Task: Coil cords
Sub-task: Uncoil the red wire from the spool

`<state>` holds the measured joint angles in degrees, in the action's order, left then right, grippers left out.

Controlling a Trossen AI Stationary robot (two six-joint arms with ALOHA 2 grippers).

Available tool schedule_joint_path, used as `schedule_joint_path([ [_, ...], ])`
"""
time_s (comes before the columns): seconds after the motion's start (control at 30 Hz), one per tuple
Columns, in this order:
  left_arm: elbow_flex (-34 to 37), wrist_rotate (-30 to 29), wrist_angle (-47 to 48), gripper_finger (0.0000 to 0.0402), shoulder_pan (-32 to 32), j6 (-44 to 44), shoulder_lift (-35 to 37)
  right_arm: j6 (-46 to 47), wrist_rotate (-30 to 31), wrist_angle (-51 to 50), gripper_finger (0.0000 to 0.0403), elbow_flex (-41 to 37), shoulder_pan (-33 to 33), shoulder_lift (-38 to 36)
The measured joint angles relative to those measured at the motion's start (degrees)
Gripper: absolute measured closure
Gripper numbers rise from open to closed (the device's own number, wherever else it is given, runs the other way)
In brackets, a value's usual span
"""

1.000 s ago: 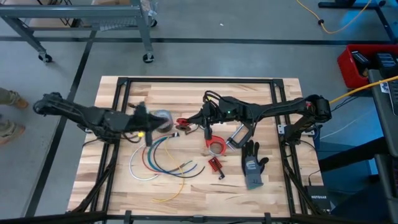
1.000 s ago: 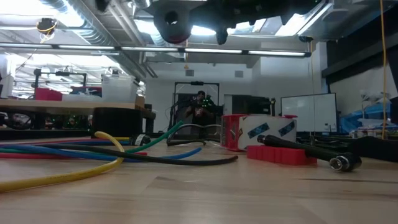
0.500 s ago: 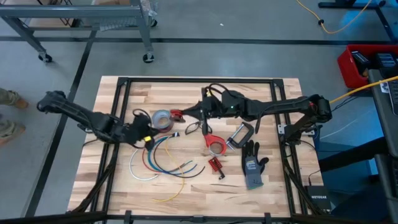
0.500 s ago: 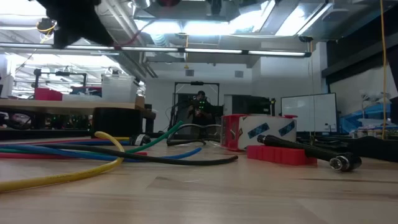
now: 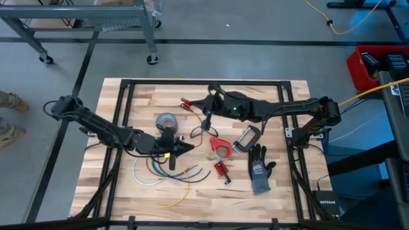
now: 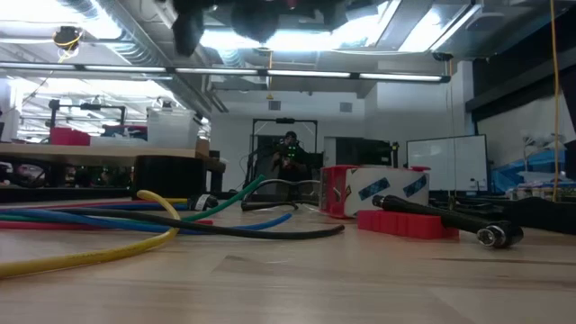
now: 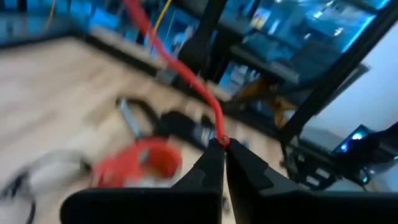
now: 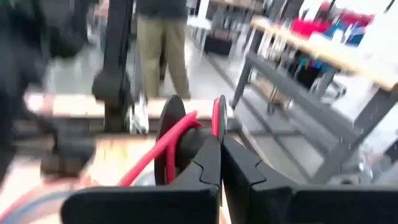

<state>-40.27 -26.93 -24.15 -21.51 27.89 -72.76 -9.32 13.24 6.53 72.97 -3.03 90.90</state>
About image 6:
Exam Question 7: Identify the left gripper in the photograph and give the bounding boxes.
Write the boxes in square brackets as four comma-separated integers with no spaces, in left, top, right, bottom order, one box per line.
[170,0,234,58]

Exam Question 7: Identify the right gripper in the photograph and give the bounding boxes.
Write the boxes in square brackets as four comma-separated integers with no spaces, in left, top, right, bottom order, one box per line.
[310,0,393,32]

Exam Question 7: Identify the black plastic spool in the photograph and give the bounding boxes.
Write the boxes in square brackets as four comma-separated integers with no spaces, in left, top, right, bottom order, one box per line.
[229,0,283,45]

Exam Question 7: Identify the LED light bar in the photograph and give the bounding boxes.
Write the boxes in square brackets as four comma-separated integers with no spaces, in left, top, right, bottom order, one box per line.
[0,60,453,86]

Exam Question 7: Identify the clear plastic storage bins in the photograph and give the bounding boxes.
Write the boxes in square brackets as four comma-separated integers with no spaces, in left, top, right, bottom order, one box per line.
[146,106,203,149]

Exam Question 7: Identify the cardboard box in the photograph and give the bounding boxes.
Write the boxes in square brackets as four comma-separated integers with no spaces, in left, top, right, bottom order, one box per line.
[193,137,212,158]

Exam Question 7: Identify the black cabinet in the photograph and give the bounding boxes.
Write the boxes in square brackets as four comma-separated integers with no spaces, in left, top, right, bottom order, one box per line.
[335,137,393,168]

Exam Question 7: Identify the wooden workbench grey legs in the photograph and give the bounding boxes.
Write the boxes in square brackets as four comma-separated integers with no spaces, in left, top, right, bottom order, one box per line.
[0,142,227,194]

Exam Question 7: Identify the red storage bin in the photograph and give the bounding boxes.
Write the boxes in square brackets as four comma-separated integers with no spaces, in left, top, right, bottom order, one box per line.
[49,126,92,147]

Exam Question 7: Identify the person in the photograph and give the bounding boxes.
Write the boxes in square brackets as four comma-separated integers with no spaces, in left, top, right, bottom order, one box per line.
[269,130,312,195]

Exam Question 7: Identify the red tape dispenser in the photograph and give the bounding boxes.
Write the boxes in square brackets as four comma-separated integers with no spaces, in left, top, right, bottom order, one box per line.
[318,164,432,221]

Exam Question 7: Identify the whiteboard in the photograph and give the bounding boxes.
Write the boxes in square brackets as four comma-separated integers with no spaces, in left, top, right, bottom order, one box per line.
[406,133,490,194]

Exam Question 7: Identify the white tape roll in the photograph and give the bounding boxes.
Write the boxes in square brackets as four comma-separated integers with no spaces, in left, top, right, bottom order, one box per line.
[344,166,431,217]

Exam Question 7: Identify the red bit holder block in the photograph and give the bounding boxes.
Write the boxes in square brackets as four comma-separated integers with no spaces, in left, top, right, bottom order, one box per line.
[357,209,460,240]

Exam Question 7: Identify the black ratchet wrench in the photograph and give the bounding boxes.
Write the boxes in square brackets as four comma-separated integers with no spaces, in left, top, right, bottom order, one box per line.
[372,193,525,249]

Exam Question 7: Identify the blue plastic cover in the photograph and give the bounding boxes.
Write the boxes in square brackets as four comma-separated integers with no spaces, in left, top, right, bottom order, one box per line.
[490,149,569,194]

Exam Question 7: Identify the black round camera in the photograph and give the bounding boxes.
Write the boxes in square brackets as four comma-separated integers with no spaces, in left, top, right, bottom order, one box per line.
[52,25,86,60]

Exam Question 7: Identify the black robot station frame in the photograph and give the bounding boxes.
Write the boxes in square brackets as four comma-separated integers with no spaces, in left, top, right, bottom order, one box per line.
[245,117,320,194]

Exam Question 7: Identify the short green wire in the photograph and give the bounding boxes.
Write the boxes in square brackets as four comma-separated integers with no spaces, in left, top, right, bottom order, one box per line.
[0,174,267,224]

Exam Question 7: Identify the black wire bundle connector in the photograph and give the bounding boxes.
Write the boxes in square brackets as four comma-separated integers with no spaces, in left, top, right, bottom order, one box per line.
[186,193,221,212]

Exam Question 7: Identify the black aluminium table frame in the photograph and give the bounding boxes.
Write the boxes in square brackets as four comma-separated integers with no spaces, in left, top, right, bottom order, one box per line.
[0,185,509,203]

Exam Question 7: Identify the short blue wire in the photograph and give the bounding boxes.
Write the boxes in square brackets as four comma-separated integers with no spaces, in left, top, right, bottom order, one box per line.
[0,202,293,237]

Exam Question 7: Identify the short black wire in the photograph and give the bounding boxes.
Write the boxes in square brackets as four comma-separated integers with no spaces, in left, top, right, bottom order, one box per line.
[42,206,347,240]

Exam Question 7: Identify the yellow hanging cable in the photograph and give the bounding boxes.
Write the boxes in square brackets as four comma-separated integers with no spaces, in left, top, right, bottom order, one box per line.
[548,0,563,203]

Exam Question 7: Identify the short yellow wire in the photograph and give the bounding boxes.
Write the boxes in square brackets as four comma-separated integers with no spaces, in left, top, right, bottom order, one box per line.
[0,189,183,279]

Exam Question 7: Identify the short red wire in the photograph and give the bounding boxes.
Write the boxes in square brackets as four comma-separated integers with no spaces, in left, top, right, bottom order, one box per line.
[0,199,215,231]

